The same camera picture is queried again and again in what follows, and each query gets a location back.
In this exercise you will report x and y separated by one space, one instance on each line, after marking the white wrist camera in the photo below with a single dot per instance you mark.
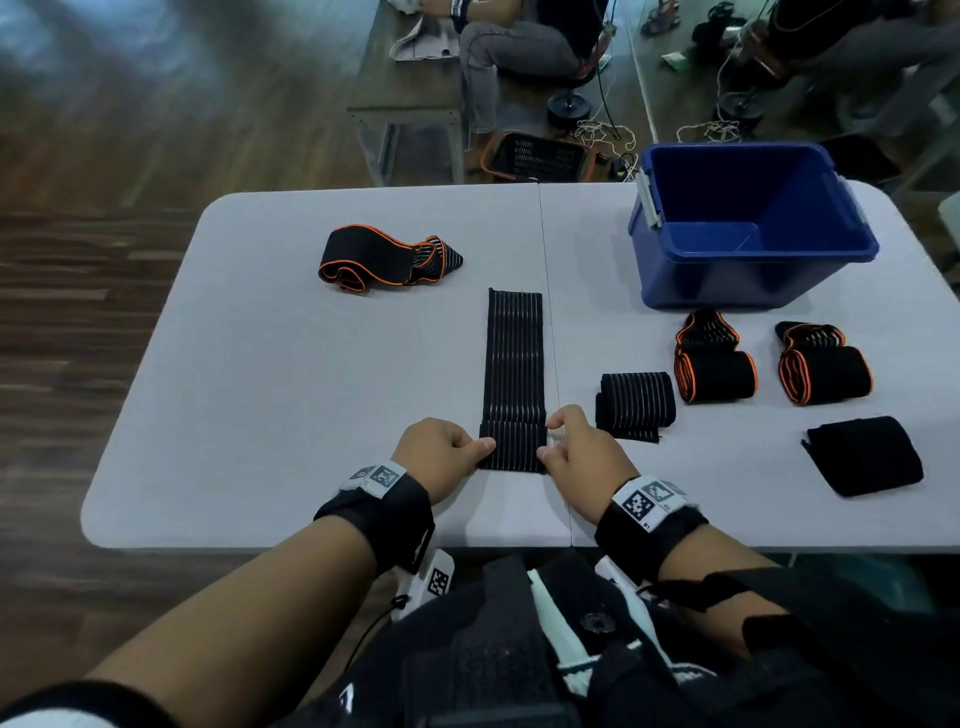
619 574
427 585

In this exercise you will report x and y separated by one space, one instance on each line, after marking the person's black white sleeve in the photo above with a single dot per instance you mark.
75 709

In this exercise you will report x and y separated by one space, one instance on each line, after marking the person's left hand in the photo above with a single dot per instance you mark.
435 454

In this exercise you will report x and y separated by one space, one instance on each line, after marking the person's right forearm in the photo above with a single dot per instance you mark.
712 555

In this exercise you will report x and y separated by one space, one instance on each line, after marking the blue plastic bin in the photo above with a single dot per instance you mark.
720 285

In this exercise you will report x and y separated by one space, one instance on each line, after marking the person's black chest harness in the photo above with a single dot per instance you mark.
525 660

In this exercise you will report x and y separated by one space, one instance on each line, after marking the low wooden table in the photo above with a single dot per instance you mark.
405 90

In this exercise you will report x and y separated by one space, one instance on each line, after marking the black wristband with white markers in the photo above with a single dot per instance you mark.
386 517
645 536

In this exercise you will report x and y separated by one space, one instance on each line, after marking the teal rolled mat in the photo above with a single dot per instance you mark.
870 581

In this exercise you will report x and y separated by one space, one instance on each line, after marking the large wall mirror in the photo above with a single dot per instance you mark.
825 75

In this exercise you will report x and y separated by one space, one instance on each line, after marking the black basket orange rim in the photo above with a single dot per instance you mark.
536 157

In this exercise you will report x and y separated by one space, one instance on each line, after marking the red-seat stool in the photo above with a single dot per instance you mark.
568 109

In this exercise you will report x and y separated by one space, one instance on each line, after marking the person's left forearm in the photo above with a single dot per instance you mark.
247 630

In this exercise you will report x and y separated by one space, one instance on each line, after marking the white towel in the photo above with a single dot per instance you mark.
427 41
403 6

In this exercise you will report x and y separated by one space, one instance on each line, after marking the person's right hand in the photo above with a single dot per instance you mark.
589 465

